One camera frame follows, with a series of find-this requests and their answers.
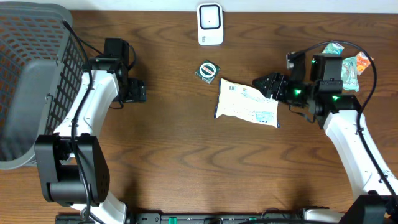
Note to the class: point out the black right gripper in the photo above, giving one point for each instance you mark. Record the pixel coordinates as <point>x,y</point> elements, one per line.
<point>278,92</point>

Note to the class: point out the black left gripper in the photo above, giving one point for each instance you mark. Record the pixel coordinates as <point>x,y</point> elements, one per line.
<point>137,90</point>

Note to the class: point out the yellow snack bag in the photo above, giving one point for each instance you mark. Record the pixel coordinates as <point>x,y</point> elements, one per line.
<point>246,103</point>

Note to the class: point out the round green label snack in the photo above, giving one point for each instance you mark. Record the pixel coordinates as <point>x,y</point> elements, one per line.
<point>207,71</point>

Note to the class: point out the green tissue pack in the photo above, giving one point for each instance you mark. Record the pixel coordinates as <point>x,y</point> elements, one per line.
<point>333,48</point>

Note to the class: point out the teal snack pouch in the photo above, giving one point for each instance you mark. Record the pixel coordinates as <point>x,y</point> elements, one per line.
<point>349,74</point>

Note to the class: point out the orange tissue pack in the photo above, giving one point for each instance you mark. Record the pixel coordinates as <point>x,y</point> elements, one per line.
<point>362,62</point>

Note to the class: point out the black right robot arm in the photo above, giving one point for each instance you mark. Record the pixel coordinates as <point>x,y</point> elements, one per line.
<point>341,117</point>

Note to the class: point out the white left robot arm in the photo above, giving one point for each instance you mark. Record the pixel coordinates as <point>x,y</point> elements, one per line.
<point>72,169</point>

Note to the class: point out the white barcode scanner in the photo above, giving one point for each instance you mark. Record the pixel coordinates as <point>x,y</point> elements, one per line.
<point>210,24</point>

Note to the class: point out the grey plastic mesh basket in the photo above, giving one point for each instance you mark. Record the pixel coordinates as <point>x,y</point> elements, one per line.
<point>40,76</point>

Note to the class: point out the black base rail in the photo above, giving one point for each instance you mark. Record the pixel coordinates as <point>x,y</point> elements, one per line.
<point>270,216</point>

